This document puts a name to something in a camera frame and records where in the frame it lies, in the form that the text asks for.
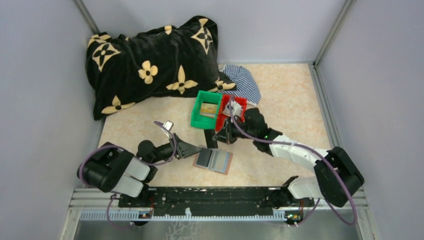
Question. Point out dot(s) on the black floral blanket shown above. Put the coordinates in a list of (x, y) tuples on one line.
[(168, 61)]

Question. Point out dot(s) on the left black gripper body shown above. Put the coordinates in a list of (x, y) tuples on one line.
[(165, 151)]

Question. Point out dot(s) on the blue striped cloth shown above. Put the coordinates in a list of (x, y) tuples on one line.
[(246, 86)]

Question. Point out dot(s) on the gold card stack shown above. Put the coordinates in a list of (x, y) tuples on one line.
[(208, 110)]

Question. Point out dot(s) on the green plastic bin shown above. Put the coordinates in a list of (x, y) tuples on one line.
[(202, 121)]

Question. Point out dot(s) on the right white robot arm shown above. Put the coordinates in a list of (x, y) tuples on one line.
[(336, 178)]

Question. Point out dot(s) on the pink leather card holder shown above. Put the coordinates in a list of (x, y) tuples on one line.
[(216, 160)]

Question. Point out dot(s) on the white toothed cable rail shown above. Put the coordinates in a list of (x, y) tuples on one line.
[(141, 216)]

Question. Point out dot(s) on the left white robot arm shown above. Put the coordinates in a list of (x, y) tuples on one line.
[(113, 169)]

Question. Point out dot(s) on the black VIP card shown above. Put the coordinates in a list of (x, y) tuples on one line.
[(211, 143)]

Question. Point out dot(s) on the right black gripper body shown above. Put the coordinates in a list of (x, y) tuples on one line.
[(243, 127)]

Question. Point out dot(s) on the red plastic bin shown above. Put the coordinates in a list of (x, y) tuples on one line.
[(221, 116)]

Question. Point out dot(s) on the silver VIP card stack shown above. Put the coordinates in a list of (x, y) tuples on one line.
[(233, 108)]

